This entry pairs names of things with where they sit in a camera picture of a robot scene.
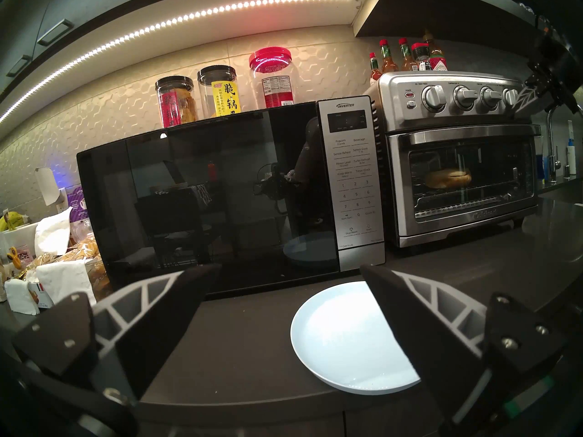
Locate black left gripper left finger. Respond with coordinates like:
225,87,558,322
13,264,223,398

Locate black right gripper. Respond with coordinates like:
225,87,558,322
515,29,583,119

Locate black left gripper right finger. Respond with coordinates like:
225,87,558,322
360,264,565,434

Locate light blue plate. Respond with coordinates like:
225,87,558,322
290,281,422,395

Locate toasted bagel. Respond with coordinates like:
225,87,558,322
424,168,473,190

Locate stainless steel toaster oven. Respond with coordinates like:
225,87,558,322
364,71,543,249

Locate chrome gooseneck faucet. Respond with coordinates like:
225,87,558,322
546,104,583,185

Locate white paper napkin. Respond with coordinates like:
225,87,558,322
36,259,97,307

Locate clear bag of bread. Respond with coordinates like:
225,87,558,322
41,237,111,300

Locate large orange Tabasco bottle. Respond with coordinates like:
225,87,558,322
424,30,449,72

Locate white paper bag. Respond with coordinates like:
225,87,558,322
34,207,74,257

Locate purple snack packet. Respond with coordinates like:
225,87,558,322
66,185,91,224

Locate green neck sauce bottle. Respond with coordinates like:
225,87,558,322
398,37,418,72

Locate white paper roll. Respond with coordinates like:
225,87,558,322
35,167,65,208

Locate yellow bananas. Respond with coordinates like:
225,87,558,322
0,210,24,233

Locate black silver microwave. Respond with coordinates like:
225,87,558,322
77,96,386,300

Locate red label snack jar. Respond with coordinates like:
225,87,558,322
155,76,199,128

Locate yellow label snack jar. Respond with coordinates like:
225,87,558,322
197,65,241,118

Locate red lid clear snack jar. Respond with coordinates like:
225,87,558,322
249,47,296,109

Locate LED light strip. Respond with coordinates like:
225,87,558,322
0,0,354,123

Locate dark wall shelf unit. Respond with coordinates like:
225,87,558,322
353,0,583,63

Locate silver wall cabinet handle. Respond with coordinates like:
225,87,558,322
6,54,33,78
36,19,74,47

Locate grey wall cabinet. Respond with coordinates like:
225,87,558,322
0,0,219,104

